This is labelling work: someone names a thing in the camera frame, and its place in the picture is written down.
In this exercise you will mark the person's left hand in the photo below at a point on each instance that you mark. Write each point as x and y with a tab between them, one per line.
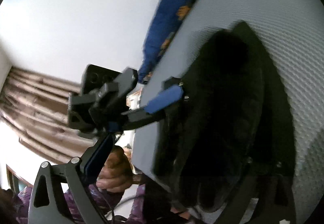
116	175

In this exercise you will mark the white floral pillow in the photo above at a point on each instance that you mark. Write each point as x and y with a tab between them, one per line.
133	100

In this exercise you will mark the blue floral blanket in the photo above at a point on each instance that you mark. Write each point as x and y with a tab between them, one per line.
168	18

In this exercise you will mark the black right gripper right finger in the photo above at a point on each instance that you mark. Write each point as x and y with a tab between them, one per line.
255	201

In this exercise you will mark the black denim pants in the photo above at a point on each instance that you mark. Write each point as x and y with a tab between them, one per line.
231	137

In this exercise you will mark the brown wooden furniture edge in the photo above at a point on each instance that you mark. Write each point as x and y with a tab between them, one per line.
16	183

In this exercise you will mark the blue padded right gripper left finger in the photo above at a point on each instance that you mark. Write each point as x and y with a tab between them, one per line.
156	108

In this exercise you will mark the brown striped curtain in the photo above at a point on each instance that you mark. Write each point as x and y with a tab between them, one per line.
35	106

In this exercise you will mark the grey mesh mattress pad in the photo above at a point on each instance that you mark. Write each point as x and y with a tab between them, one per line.
292	31

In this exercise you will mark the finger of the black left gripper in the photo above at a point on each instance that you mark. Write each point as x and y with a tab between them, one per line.
48	204

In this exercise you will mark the purple patterned sleeve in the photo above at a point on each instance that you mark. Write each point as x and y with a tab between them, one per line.
15	207

